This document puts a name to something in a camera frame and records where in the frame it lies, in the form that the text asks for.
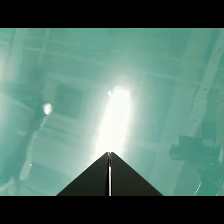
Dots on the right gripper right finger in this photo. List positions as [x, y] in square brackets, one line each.
[130, 181]

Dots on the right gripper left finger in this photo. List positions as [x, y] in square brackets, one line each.
[90, 181]

